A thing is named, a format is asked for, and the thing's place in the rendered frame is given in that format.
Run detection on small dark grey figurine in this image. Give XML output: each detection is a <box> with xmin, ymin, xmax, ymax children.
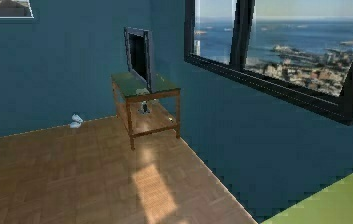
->
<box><xmin>138</xmin><ymin>101</ymin><xmax>152</xmax><ymax>115</ymax></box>

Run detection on wooden glass top table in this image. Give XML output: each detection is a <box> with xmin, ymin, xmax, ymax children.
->
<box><xmin>110</xmin><ymin>70</ymin><xmax>182</xmax><ymax>151</ymax></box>

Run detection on black television set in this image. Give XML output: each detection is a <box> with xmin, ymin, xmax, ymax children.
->
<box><xmin>123</xmin><ymin>26</ymin><xmax>158</xmax><ymax>94</ymax></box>

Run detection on black framed window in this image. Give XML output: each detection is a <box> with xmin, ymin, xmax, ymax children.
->
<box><xmin>183</xmin><ymin>0</ymin><xmax>353</xmax><ymax>127</ymax></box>

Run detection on white framed wall picture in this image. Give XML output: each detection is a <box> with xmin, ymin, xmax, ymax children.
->
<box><xmin>0</xmin><ymin>0</ymin><xmax>35</xmax><ymax>20</ymax></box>

